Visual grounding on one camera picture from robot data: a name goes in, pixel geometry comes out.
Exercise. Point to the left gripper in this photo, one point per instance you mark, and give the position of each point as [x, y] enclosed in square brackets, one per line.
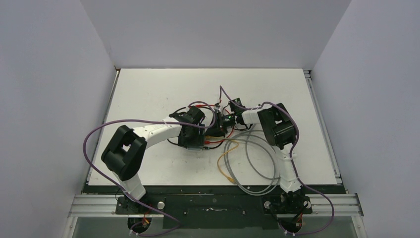
[197, 141]

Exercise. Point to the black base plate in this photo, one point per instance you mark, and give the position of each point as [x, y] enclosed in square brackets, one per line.
[217, 207]

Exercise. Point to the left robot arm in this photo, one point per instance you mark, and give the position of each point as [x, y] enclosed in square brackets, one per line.
[124, 153]

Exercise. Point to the aluminium rail frame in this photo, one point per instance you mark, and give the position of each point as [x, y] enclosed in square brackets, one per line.
[345, 205]

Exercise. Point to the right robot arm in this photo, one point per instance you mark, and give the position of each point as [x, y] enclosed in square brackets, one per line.
[282, 134]

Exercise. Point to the white network switch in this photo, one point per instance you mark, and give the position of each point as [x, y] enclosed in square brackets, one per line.
[194, 148]

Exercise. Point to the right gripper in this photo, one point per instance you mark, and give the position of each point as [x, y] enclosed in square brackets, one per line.
[217, 128]

